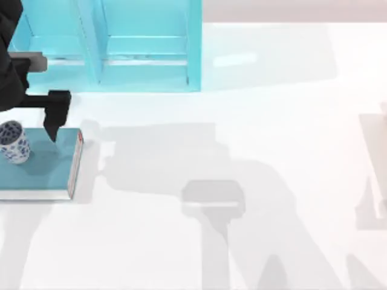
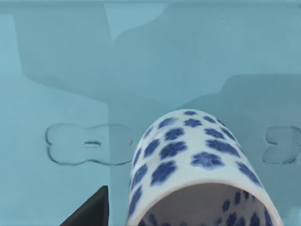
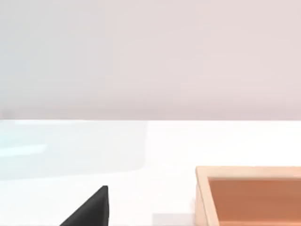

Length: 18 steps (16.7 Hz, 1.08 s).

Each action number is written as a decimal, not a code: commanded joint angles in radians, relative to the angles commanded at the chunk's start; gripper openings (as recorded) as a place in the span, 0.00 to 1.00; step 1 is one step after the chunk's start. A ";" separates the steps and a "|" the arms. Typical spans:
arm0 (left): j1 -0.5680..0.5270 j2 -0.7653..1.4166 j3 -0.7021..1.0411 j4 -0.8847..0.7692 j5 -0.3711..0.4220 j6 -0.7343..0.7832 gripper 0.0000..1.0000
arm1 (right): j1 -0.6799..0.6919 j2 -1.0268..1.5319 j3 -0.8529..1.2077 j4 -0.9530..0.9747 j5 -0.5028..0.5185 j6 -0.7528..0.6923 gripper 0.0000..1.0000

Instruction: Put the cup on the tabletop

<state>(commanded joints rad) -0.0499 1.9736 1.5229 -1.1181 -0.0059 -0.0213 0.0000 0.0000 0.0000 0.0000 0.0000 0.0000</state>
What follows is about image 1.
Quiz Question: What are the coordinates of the light blue rack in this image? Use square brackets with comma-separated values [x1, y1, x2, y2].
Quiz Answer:
[7, 0, 203, 93]

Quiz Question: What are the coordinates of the blue and white cup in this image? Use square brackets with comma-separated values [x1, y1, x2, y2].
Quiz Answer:
[0, 120, 31, 166]

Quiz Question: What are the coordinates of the teal book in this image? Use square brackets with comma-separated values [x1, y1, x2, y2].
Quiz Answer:
[0, 127, 85, 201]

